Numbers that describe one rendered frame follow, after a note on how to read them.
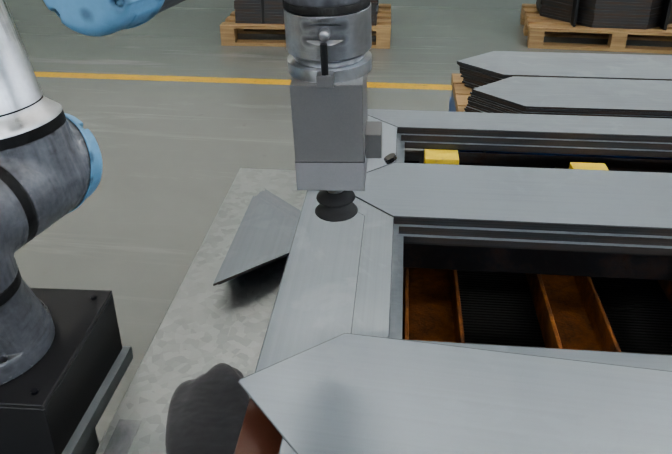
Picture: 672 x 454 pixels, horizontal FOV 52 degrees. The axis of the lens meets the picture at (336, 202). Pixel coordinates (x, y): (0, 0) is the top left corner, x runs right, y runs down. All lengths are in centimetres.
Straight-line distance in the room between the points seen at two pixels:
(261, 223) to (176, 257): 133
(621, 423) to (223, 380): 47
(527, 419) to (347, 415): 16
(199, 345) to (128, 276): 146
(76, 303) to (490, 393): 55
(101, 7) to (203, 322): 65
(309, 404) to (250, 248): 52
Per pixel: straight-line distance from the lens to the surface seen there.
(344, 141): 62
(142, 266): 250
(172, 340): 103
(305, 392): 68
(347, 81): 60
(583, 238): 100
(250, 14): 511
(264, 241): 116
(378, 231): 93
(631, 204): 108
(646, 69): 174
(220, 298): 110
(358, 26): 59
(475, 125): 129
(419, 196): 102
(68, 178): 90
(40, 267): 261
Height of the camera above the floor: 131
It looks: 28 degrees down
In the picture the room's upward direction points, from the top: straight up
